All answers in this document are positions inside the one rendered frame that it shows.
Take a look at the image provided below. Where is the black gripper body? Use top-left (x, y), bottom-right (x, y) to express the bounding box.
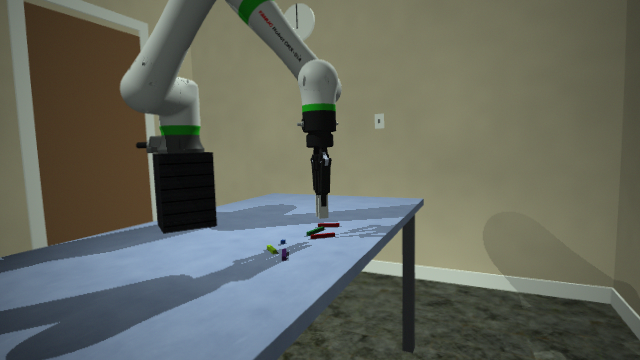
top-left (306, 134), bottom-right (333, 167)

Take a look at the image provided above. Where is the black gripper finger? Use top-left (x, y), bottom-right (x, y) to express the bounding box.
top-left (311, 154), bottom-right (318, 217)
top-left (314, 152), bottom-right (332, 219)

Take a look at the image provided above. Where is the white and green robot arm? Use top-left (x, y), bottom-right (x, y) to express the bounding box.
top-left (120, 0), bottom-right (342, 154)

